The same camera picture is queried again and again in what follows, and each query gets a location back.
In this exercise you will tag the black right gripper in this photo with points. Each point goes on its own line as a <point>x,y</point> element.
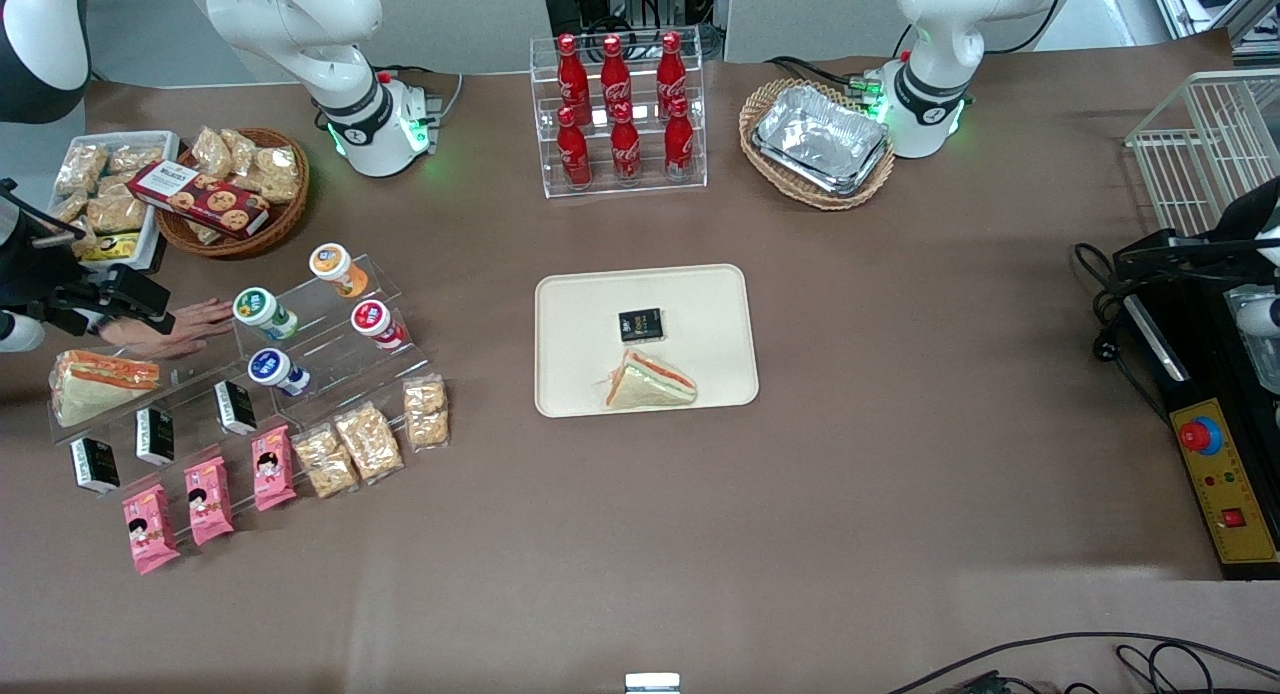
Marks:
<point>40,274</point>

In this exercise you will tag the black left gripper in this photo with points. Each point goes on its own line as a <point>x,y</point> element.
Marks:
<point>1236,250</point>

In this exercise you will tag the green lid gum bottle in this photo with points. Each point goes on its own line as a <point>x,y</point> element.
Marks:
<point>258,309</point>

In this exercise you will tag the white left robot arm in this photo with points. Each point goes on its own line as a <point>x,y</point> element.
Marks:
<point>935,34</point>

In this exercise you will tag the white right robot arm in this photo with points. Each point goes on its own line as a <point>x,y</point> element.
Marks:
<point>300,24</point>

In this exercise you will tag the white plastic snack tray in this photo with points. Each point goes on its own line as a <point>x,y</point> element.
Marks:
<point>158,189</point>

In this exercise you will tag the blue lid gum bottle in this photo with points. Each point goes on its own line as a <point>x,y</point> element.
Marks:
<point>272,367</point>

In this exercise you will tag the orange lid gum bottle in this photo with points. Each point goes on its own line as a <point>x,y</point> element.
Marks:
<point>335,265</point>

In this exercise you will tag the clear acrylic gum step stand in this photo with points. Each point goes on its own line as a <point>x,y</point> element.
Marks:
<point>330,359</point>

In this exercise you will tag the red lid gum bottle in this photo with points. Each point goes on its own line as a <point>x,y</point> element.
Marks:
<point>375,321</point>

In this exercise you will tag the light wicker foil-tray basket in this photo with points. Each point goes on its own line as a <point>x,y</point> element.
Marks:
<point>830,200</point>

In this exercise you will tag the aluminium foil tray stack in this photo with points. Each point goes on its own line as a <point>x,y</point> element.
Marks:
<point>822,139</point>

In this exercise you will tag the beige serving tray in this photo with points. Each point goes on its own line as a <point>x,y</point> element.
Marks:
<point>710,314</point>

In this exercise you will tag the bare human hand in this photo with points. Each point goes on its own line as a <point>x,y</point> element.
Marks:
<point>200,329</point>

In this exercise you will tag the yellow snack packet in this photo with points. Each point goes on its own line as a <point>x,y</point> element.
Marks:
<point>112,246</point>

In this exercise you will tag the clear nut brittle bag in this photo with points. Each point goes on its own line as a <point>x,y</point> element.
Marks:
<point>80,169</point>
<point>135,158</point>
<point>115,212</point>
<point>68,207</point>

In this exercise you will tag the large wrapped triangle sandwich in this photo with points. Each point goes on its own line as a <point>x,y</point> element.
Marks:
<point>100,384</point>

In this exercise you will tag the clear acrylic snack step stand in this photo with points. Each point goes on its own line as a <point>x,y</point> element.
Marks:
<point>190,392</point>

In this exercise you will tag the red cookie box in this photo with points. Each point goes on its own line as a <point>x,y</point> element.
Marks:
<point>200,199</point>

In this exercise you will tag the small black carton box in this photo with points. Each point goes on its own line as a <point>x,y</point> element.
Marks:
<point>95,465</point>
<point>155,435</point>
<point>236,407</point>

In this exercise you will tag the clear cracker bag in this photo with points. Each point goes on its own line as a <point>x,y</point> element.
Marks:
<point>241,146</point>
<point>212,152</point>
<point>275,174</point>

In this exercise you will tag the brown wicker snack basket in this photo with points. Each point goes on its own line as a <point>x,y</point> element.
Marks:
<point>285,219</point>

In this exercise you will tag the red emergency stop button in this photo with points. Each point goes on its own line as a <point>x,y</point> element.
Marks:
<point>1199,435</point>

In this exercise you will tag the pink snack packet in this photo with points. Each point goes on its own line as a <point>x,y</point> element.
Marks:
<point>209,501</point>
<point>150,529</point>
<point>273,468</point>

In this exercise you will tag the black control box yellow panel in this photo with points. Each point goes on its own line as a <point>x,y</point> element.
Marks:
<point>1230,494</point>

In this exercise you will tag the clear nut brittle packet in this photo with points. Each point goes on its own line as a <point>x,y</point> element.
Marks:
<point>325,462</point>
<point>426,412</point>
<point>368,443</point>

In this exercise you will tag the red cola bottle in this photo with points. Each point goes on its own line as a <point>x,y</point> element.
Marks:
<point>573,74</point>
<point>574,154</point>
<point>679,144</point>
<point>671,69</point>
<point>625,149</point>
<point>615,74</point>

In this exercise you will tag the flat black gold-print box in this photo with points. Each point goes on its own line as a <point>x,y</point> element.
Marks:
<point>640,325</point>

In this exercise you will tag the small wrapped triangle sandwich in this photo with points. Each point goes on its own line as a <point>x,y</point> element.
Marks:
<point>650,384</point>

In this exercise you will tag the clear acrylic bottle rack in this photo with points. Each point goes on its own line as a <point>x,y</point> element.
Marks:
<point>648,184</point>

